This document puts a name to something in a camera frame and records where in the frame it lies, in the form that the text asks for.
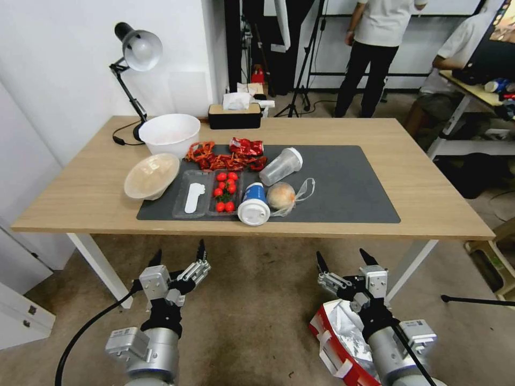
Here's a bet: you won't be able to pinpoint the seated person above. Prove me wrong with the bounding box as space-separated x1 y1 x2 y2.
403 11 496 140

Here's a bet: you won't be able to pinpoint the black desk lamp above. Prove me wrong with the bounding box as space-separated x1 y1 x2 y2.
109 22 164 144

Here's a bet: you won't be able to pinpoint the clear plastic bowl lid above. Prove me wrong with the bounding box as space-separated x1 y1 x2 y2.
123 152 181 201

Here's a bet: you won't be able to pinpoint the black tripod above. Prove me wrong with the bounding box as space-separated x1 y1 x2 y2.
274 0 327 118

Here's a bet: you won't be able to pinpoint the brown cardboard box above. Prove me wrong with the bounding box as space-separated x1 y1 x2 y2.
236 81 269 98

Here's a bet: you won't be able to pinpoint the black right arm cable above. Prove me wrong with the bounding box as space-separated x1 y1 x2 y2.
392 321 438 386

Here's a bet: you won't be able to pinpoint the white plastic bowl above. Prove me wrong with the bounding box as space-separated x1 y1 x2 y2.
138 113 202 158

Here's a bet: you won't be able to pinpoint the green plastic stool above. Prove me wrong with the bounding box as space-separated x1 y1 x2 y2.
466 219 515 301

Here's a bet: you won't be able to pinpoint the blue white bottle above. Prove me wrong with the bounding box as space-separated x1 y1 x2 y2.
483 78 512 94

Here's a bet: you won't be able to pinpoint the white tissue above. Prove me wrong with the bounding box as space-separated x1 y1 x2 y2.
222 92 252 111

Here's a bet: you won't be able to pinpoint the clear plastic tray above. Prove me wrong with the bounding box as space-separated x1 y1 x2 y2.
172 169 212 219

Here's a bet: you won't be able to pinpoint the dark grey table mat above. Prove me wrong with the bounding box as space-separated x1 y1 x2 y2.
136 145 402 225

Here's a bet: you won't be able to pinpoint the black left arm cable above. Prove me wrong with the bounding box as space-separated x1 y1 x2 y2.
54 280 141 386

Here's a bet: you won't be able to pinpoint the clear cherry tomato box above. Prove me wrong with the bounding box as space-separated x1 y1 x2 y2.
207 170 244 217

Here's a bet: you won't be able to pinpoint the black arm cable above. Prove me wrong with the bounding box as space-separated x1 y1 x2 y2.
54 280 141 386
392 321 438 386

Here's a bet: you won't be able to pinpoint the black bag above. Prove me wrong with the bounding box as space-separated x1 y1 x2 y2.
436 152 504 200

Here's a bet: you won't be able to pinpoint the red dried chili strips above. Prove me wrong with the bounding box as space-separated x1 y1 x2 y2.
183 141 269 173

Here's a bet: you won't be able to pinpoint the red white food delivery bag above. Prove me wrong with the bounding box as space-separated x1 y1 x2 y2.
308 299 383 386

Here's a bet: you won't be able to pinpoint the white cabinet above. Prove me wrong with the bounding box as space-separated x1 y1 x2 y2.
0 79 78 351

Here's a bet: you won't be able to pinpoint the black lamp cable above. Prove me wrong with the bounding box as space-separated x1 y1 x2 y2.
112 122 146 147

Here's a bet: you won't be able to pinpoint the black tripod leg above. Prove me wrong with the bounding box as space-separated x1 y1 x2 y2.
440 294 515 309

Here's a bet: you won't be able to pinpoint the bun in clear plastic bag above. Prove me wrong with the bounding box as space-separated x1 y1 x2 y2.
266 177 316 218

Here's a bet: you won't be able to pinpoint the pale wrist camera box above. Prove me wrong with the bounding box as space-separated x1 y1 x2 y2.
139 264 170 301
359 265 389 301

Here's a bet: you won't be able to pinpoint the standing person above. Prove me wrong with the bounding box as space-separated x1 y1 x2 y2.
333 0 428 119

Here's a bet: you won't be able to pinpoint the dark monitor screen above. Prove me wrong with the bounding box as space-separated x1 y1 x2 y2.
466 0 515 84

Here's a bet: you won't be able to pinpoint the black tissue box wooden lid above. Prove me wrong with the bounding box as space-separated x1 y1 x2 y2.
208 102 263 131

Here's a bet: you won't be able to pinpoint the white table leg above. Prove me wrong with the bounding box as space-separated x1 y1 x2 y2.
384 239 440 303
66 233 134 310

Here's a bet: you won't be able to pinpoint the red crumpled snack wrapper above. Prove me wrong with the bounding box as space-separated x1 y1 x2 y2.
229 137 264 156

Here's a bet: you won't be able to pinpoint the wooden desk white frame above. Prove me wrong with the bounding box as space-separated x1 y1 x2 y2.
426 70 515 160

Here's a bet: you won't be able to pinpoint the blue white paper cup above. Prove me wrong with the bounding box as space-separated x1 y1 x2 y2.
237 181 271 227

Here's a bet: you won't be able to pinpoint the clear plastic cup white lid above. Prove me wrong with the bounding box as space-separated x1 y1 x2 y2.
259 147 304 187

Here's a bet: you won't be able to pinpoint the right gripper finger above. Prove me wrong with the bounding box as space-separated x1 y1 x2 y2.
315 251 356 299
358 248 380 268

